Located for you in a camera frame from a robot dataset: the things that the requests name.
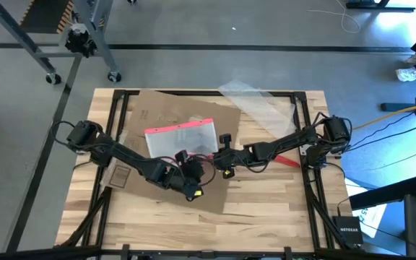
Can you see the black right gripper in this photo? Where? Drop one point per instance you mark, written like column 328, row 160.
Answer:
column 226, row 159

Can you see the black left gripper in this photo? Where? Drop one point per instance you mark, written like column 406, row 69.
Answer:
column 193, row 170

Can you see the pink-edged mesh zip pouch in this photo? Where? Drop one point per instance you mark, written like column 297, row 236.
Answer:
column 182, row 139

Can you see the brown cardboard box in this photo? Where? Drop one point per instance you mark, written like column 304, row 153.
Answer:
column 179, row 119

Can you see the red box cutter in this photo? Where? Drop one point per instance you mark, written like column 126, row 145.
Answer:
column 286, row 161

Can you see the white bubble wrap sheet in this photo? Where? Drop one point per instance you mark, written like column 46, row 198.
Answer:
column 262, row 106

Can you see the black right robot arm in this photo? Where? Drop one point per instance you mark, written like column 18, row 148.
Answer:
column 294, row 142

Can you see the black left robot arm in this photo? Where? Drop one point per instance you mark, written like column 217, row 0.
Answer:
column 121, row 155

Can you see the white paper sheet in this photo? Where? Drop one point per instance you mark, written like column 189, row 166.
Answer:
column 372, row 216

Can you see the black desk leg bar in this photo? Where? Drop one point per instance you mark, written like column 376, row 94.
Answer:
column 385, row 195

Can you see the black tangled bundle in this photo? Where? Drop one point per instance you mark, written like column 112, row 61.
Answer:
column 79, row 41

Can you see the grey metal wheeled cart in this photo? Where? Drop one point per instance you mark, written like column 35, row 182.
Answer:
column 99, row 21

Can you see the grey floor bar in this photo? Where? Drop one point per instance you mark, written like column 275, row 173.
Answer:
column 397, row 107

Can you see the black ribbed foam block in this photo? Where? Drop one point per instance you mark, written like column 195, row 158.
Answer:
column 45, row 14

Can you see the black stand base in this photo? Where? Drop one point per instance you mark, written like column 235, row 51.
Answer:
column 377, row 6

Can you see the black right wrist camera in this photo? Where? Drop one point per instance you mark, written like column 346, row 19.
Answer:
column 225, row 141

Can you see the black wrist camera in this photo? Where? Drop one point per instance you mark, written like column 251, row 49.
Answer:
column 225, row 141
column 181, row 157

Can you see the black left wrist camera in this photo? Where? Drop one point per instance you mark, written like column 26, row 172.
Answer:
column 181, row 157

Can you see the black aluminium table frame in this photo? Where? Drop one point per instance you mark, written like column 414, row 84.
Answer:
column 312, row 202

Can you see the black network switch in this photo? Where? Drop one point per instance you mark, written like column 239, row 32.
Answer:
column 348, row 231

